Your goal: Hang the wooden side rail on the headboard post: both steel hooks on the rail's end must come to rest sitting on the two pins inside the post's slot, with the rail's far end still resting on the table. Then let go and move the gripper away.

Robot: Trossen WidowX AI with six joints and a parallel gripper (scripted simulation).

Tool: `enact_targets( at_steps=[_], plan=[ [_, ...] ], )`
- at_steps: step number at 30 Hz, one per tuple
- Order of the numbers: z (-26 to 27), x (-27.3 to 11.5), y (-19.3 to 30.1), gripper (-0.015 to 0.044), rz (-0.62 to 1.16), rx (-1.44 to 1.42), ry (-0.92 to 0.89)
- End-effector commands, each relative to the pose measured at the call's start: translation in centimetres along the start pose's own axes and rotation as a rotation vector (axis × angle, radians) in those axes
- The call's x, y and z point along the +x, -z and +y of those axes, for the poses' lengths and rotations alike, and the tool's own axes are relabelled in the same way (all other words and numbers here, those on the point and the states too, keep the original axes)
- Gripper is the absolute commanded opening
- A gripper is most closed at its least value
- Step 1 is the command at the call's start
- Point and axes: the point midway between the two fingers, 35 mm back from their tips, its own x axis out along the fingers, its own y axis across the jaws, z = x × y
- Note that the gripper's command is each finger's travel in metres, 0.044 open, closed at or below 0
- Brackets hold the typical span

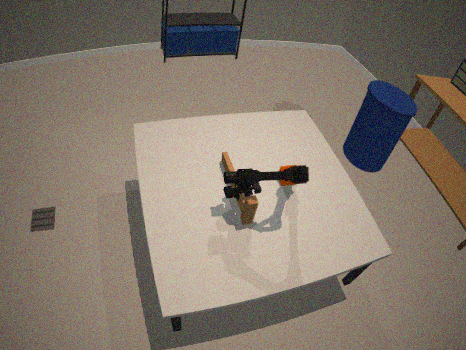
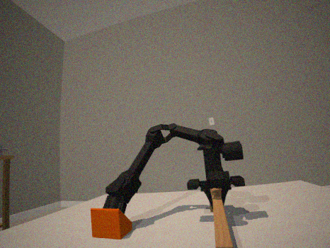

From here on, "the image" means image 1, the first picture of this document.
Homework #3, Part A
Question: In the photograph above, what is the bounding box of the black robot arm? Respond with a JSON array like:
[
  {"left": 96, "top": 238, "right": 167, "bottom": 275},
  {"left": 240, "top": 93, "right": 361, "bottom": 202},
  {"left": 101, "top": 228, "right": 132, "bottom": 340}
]
[{"left": 224, "top": 165, "right": 309, "bottom": 187}]

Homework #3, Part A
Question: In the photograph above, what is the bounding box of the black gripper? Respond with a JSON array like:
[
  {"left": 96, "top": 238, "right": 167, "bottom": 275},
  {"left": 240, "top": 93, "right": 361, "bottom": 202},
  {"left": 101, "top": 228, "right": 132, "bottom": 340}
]
[{"left": 223, "top": 182, "right": 262, "bottom": 201}]

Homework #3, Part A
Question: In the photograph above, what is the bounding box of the wooden post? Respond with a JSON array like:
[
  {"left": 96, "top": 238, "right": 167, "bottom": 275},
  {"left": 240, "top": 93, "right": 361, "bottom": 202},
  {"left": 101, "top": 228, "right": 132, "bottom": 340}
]
[{"left": 240, "top": 195, "right": 259, "bottom": 225}]

